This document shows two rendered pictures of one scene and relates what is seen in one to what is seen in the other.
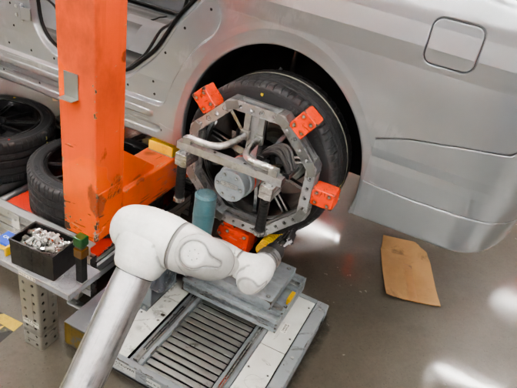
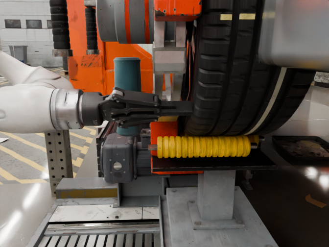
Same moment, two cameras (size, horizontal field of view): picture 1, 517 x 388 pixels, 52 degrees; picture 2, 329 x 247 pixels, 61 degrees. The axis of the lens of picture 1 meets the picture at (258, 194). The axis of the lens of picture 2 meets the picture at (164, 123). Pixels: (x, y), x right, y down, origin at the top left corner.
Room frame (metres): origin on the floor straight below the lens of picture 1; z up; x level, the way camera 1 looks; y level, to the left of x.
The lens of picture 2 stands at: (1.49, -0.71, 0.76)
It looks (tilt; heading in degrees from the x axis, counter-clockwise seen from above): 15 degrees down; 67
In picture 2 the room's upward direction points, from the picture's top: straight up
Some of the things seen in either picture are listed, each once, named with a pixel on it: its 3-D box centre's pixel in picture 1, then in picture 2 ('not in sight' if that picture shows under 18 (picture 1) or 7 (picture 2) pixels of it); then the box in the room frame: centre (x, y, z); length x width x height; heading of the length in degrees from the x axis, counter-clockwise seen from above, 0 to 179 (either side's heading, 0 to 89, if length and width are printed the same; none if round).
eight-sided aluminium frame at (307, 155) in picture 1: (250, 168); (163, 17); (1.82, 0.05, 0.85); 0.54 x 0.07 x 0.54; 69
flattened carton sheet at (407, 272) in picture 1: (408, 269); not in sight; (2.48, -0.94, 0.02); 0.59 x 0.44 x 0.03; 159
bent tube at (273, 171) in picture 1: (267, 146); not in sight; (1.67, 0.00, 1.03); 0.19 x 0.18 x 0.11; 159
